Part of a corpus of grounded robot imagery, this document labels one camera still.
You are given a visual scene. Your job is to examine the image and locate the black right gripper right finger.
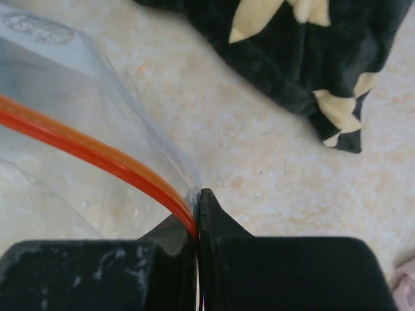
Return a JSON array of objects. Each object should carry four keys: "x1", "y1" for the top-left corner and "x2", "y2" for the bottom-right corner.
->
[{"x1": 200, "y1": 189, "x2": 396, "y2": 310}]

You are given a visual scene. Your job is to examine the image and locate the clear zip top bag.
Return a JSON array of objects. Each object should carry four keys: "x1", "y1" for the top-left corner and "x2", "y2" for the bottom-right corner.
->
[{"x1": 1, "y1": 5, "x2": 200, "y2": 248}]

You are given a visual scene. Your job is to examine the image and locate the black floral pillow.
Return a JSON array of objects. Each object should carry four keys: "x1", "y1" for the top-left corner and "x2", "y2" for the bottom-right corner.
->
[{"x1": 141, "y1": 1, "x2": 412, "y2": 154}]

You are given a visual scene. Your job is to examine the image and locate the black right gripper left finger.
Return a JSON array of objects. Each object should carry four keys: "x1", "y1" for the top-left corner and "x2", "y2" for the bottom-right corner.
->
[{"x1": 1, "y1": 216, "x2": 196, "y2": 310}]

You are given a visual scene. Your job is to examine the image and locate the pink cloth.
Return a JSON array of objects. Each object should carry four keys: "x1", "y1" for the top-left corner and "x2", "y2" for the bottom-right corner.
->
[{"x1": 393, "y1": 259, "x2": 415, "y2": 311}]

